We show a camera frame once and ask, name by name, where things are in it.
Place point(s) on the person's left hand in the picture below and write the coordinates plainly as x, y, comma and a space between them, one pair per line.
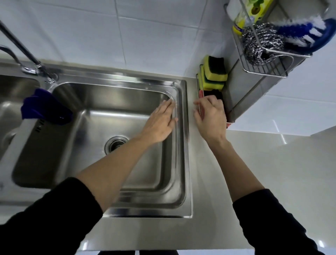
160, 123

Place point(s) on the person's right hand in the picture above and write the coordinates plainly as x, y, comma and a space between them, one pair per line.
212, 120

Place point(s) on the red black scrubbing pad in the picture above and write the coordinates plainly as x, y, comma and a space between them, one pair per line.
212, 92

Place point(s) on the stainless steel double sink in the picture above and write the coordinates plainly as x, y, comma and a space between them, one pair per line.
118, 92

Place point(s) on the steel wool scrubber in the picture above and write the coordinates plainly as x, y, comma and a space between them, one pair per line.
262, 39

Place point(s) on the white pump bottle blue cap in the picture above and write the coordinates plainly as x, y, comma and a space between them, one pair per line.
233, 9

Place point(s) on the purple cloth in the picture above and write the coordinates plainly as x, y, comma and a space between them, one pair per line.
44, 105

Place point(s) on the yellow detergent bottle green cap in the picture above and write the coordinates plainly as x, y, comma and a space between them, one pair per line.
260, 8

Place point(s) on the blue scrub brush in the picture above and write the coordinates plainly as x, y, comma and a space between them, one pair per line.
323, 34

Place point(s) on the person's right forearm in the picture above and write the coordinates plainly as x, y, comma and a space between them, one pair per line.
236, 170

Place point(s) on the person's left forearm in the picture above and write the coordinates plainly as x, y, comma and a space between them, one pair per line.
115, 168

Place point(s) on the person's black right sleeve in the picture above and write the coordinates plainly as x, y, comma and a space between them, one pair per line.
275, 228

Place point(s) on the person's black sleeve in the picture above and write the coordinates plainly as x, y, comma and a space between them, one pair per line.
275, 228
47, 220

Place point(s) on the person's black left sleeve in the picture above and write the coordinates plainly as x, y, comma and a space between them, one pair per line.
47, 220

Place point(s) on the round metal drain strainer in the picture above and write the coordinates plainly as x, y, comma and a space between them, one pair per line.
113, 144

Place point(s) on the chrome gooseneck faucet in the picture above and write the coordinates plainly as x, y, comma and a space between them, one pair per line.
26, 52

